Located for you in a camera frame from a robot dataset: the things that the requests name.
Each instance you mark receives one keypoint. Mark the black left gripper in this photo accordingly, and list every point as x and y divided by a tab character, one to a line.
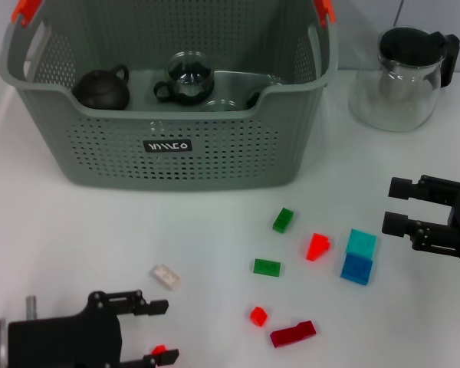
61	341

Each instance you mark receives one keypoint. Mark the small red toy brick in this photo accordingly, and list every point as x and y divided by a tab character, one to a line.
159	349
258	316

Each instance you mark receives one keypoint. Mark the teal toy brick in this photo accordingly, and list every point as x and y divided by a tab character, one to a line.
362	241

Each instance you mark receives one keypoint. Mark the white toy brick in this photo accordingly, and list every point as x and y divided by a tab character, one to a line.
165	276

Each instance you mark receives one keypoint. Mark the blue toy brick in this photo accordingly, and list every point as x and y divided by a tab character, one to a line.
356	270

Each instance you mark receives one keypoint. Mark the red-orange wedge toy brick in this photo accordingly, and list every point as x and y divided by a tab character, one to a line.
314	247

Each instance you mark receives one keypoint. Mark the green toy brick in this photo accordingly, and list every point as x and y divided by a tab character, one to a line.
283	220
267	267

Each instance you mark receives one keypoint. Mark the glass teacup with black sleeve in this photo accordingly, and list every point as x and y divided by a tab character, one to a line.
255	99
189	82
220	105

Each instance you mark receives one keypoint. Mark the grey-green perforated storage basket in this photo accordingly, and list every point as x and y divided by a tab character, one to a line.
214	161

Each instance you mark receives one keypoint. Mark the glass pitcher with black lid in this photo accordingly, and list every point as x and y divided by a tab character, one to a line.
391	103

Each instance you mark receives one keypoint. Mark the dark red long toy brick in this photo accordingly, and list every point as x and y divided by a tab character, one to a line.
291	334

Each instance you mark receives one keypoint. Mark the dark clay teapot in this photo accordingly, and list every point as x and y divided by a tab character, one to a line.
103	90

